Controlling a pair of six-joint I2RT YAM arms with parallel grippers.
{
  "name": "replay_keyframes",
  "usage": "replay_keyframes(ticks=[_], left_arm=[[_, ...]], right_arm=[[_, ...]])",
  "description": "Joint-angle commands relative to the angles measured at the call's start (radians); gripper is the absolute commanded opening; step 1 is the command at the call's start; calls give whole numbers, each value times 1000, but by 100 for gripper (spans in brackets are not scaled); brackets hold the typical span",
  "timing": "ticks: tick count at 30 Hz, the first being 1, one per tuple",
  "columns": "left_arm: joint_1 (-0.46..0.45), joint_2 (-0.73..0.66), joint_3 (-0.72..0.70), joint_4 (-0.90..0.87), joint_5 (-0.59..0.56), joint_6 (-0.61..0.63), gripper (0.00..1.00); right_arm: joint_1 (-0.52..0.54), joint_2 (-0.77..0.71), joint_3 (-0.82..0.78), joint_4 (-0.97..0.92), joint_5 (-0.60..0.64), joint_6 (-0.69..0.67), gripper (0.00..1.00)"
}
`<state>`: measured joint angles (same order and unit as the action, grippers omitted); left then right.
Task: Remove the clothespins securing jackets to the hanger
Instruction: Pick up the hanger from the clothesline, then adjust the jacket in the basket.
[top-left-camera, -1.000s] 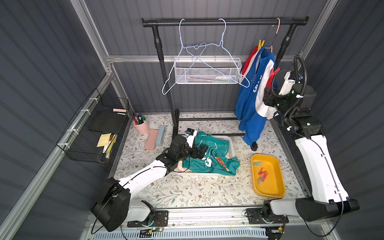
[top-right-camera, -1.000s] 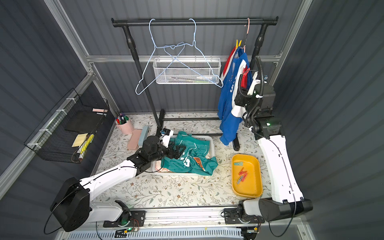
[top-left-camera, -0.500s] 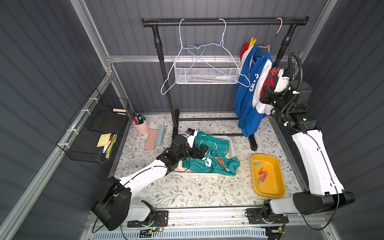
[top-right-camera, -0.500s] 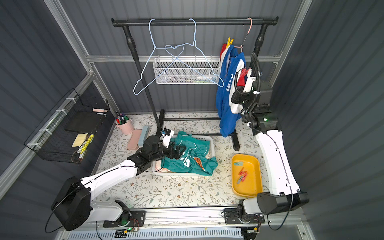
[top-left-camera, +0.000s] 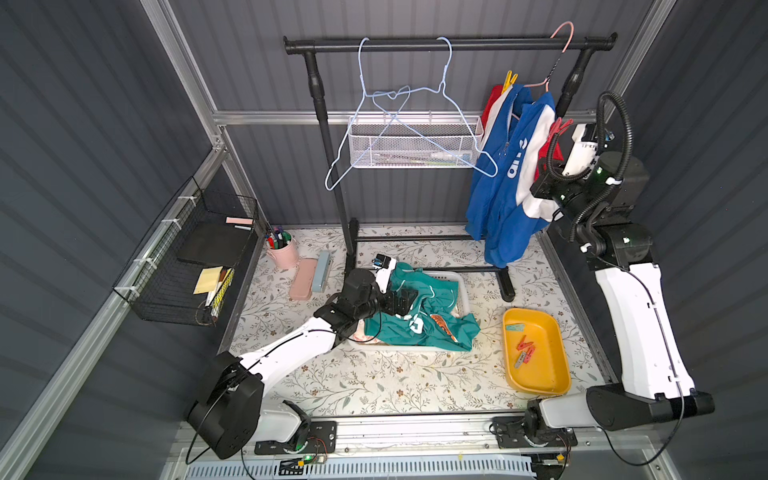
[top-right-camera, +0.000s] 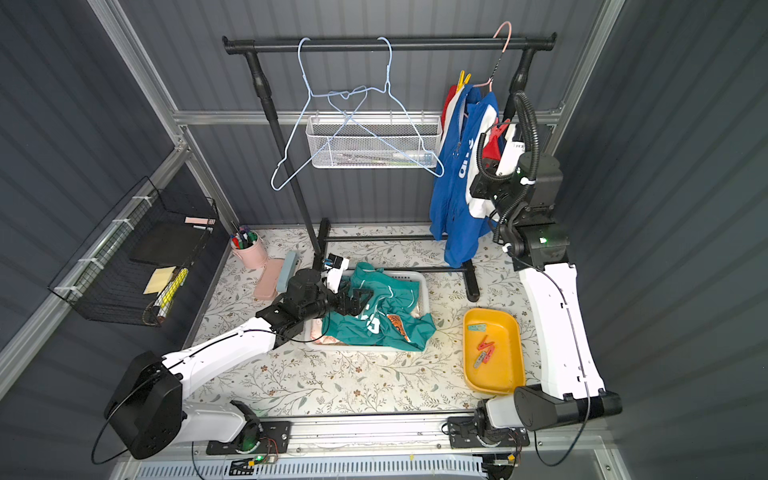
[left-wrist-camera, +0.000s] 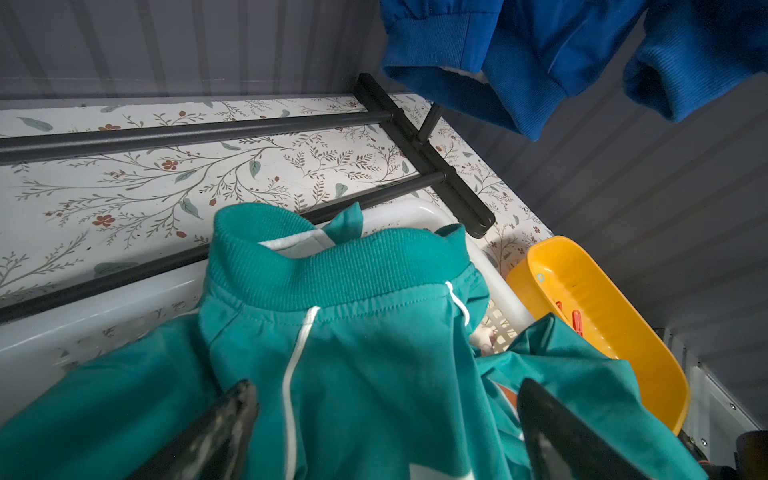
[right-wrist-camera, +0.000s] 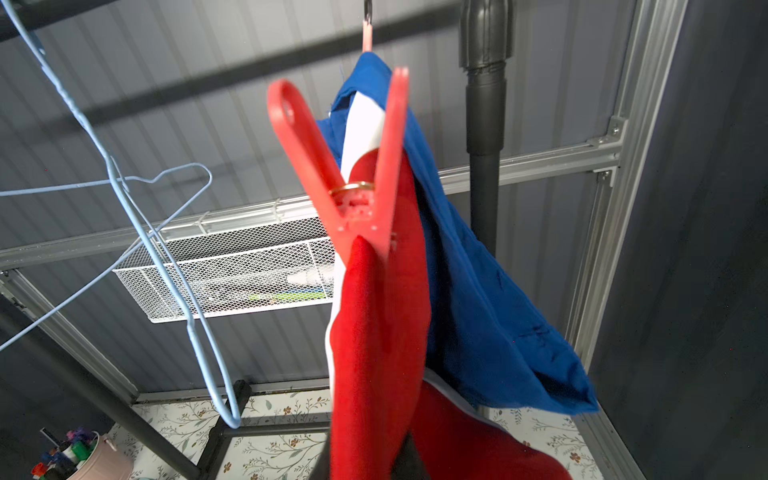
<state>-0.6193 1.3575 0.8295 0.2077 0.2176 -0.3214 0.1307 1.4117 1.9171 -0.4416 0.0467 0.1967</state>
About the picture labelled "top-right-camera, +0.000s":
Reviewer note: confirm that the blue hanger with green jacket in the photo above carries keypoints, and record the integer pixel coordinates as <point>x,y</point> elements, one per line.
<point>384,101</point>

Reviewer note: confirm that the pink pen cup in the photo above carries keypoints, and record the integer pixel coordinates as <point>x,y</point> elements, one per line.
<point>248,247</point>

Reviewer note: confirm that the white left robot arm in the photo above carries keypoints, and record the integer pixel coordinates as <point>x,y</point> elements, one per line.
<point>149,410</point>

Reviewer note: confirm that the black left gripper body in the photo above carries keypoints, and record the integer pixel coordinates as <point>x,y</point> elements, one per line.
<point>349,300</point>

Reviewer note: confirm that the pink printed jacket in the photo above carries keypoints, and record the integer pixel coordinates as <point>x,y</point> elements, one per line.
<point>316,337</point>

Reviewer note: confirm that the silver mesh wall basket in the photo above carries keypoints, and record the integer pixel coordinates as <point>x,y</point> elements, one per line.
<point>383,141</point>

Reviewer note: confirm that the light blue wire hanger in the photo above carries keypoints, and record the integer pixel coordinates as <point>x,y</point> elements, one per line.
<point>324,116</point>

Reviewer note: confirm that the green jacket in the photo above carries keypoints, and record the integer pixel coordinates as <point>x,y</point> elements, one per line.
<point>384,312</point>

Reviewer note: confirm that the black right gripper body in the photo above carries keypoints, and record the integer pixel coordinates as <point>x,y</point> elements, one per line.
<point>489,178</point>

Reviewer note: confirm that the yellow sticky notes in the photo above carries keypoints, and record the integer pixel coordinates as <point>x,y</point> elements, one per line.
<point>159,280</point>

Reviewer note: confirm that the black clothes rack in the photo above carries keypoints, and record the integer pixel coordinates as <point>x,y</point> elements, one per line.
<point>250,49</point>

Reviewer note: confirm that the yellow clothespin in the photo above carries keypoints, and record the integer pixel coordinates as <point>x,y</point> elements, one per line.
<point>464,79</point>

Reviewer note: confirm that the pink eraser block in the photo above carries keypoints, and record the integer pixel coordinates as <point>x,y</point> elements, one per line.
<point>266,287</point>

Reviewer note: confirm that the yellow plastic tray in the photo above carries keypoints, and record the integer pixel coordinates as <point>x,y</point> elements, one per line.
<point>505,370</point>

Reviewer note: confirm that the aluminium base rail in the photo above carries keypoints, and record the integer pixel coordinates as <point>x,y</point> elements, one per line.
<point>417,433</point>

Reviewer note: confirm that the grey clothespin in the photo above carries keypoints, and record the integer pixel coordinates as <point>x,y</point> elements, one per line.
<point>478,362</point>

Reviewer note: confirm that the light blue eraser block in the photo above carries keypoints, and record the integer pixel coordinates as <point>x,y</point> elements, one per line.
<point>287,270</point>

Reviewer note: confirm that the red white blue jacket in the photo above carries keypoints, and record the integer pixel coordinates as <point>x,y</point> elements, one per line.
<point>450,213</point>

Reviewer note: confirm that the floral table mat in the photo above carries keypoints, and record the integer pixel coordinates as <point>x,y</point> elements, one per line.
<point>301,380</point>

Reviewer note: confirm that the black wire wall basket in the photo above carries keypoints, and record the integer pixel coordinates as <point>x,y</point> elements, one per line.
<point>151,228</point>

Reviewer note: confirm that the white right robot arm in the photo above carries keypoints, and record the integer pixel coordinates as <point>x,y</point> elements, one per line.
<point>513,187</point>

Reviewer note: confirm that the white plastic basket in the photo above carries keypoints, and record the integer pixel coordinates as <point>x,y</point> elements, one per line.
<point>420,288</point>

